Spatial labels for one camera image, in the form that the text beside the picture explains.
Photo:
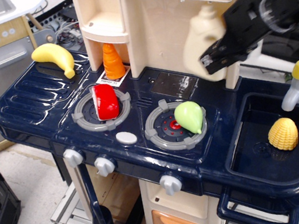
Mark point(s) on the yellow toy banana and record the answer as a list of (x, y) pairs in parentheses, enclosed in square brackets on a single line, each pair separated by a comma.
[(50, 52)]

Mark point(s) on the grey oval button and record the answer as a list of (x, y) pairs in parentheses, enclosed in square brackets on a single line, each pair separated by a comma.
[(126, 138)]

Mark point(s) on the cream detergent bottle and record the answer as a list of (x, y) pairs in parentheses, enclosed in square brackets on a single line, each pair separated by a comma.
[(205, 29)]

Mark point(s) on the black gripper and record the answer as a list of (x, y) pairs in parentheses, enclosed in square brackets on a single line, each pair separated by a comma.
[(244, 28)]

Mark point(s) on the grey right stove burner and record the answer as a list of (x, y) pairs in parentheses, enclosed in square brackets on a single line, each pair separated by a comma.
[(162, 129)]

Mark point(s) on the grey right stove knob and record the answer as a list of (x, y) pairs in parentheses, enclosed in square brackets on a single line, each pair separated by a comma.
[(170, 184)]

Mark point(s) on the navy toy spoon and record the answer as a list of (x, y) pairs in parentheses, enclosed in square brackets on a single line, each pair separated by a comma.
[(100, 213)]

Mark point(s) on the grey left stove burner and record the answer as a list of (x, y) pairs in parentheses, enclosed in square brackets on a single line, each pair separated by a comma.
[(85, 115)]

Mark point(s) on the orange toy carrot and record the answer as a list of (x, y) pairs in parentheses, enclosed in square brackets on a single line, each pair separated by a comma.
[(114, 68)]

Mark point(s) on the navy toy kitchen counter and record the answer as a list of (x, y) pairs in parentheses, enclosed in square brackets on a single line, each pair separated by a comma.
[(37, 111)]

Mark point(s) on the grey middle stove knob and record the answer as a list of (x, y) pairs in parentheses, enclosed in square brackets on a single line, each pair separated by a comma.
[(104, 166)]

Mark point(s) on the green toy pear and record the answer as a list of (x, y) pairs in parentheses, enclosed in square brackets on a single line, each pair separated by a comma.
[(189, 115)]

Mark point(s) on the grey left stove knob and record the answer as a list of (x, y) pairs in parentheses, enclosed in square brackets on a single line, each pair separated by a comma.
[(73, 158)]

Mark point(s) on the cream toy kitchen shelf unit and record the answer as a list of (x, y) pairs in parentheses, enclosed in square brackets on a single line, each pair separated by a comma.
[(146, 33)]

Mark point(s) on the grey stove burner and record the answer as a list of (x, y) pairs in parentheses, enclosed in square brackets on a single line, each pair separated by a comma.
[(162, 129), (85, 115)]

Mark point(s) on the black monitor screen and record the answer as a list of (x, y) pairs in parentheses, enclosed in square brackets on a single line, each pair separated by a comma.
[(283, 46)]

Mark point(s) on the white pvc pipe frame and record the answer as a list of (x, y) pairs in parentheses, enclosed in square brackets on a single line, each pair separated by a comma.
[(258, 60)]

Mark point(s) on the navy toy sink basin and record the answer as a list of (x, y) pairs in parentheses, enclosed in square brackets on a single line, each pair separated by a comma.
[(252, 157)]

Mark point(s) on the yellow toy corn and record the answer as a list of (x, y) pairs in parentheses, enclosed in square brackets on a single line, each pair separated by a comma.
[(283, 134)]

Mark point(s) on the grey stove knob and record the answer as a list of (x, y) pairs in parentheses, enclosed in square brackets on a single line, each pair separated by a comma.
[(104, 166), (73, 158), (170, 184)]

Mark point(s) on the aluminium extrusion frame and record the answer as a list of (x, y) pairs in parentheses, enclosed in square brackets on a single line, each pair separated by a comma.
[(72, 209)]

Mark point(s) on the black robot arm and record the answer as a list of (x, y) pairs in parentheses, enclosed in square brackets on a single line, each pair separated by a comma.
[(280, 16)]

